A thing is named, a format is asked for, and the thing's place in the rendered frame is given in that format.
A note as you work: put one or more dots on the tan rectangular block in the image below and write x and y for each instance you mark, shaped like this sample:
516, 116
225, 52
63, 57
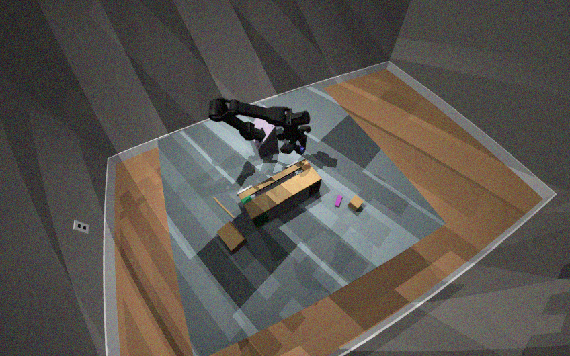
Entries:
231, 236

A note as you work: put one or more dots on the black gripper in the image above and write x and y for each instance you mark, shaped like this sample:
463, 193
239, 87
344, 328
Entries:
294, 135

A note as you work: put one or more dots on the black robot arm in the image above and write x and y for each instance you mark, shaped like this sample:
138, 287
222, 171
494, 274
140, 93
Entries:
276, 116

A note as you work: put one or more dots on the small brown cube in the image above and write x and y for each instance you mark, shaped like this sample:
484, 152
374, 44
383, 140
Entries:
355, 203

